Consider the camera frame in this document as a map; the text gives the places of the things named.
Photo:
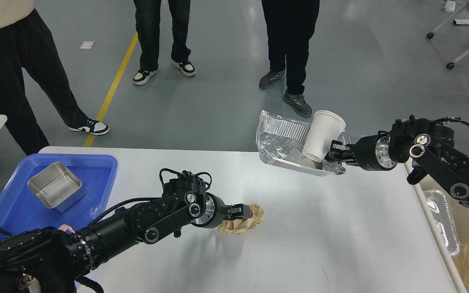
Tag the pink ribbed mug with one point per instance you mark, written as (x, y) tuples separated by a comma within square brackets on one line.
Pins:
[(67, 229)]

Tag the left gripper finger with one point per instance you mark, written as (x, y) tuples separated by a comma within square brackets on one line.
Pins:
[(238, 211)]

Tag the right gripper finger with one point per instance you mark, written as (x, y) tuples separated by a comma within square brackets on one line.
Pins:
[(339, 147), (339, 157)]

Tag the aluminium foil tray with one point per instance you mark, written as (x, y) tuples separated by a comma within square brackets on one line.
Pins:
[(280, 141)]

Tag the white plastic bin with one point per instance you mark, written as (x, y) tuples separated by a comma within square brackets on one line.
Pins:
[(461, 219)]

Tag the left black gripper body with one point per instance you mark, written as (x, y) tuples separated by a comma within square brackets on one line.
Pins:
[(215, 212)]

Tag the person with grey sneakers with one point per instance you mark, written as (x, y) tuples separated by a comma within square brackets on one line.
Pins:
[(290, 24)]

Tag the right clear floor plate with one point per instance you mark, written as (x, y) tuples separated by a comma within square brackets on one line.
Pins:
[(352, 139)]

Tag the white paper cup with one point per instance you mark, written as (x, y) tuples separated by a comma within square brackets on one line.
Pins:
[(325, 127)]

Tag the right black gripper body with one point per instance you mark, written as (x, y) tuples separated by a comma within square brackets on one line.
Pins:
[(372, 153)]

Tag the blue plastic tray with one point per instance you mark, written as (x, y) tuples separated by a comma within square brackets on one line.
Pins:
[(21, 211)]

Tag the person in black trousers left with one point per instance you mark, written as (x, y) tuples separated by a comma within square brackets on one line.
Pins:
[(26, 43)]

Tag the small steel rectangular tray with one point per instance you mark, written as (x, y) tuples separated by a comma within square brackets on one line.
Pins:
[(56, 187)]

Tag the white paper on floor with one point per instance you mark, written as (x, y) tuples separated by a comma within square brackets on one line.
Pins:
[(86, 45)]

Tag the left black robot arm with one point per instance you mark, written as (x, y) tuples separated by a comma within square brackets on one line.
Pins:
[(57, 261)]

